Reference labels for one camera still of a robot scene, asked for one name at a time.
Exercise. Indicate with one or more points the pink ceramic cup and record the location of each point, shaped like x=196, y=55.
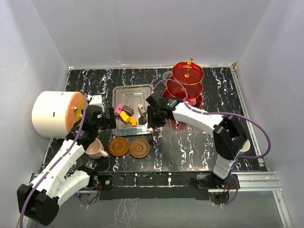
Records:
x=96, y=150

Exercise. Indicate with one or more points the brown wooden coaster left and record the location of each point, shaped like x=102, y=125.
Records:
x=118, y=146

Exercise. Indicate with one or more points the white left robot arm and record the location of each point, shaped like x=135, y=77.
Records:
x=41, y=199

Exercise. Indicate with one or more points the pink square cake block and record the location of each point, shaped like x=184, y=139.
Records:
x=118, y=109

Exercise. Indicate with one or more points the aluminium frame rail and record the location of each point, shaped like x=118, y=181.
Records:
x=260, y=180

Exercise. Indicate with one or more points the clear tape roll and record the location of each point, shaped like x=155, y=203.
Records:
x=167, y=74

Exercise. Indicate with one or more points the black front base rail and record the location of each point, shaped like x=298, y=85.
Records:
x=163, y=185

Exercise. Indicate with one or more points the dark chocolate cookie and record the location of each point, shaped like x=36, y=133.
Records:
x=142, y=120

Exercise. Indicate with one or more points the salmon pink cake piece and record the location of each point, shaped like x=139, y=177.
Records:
x=191, y=102

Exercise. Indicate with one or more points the red three-tier cake stand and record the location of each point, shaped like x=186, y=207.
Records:
x=185, y=82

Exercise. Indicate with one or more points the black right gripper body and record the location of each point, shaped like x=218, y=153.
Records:
x=155, y=119

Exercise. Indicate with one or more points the silver metal tray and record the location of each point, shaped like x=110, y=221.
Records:
x=131, y=95

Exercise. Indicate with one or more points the yellow orange cake piece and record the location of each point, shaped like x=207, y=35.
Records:
x=125, y=117

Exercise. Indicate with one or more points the brown wooden coaster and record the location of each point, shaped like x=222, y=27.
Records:
x=139, y=148
x=118, y=146

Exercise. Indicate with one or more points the blue ceramic cup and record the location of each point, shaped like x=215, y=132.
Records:
x=245, y=148

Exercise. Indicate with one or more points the orange fish shaped pastry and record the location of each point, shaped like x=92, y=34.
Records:
x=133, y=121

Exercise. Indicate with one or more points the brown chocolate layered cake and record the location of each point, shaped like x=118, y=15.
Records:
x=129, y=110

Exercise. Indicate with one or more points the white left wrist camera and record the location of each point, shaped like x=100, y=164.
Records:
x=95, y=100

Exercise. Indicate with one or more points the white cylindrical drum container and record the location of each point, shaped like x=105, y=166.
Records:
x=55, y=112

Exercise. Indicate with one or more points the green striped macaron cake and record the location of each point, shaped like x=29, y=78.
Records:
x=141, y=109

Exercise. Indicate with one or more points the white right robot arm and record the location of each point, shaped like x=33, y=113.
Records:
x=230, y=139

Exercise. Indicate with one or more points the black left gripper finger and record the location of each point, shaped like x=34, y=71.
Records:
x=106, y=126
x=110, y=116

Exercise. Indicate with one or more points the silver metal serving tongs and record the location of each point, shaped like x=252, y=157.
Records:
x=148, y=127

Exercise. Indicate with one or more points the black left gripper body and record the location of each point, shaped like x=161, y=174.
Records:
x=103, y=120

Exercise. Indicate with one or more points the brown wooden coaster right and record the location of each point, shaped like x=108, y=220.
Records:
x=139, y=148

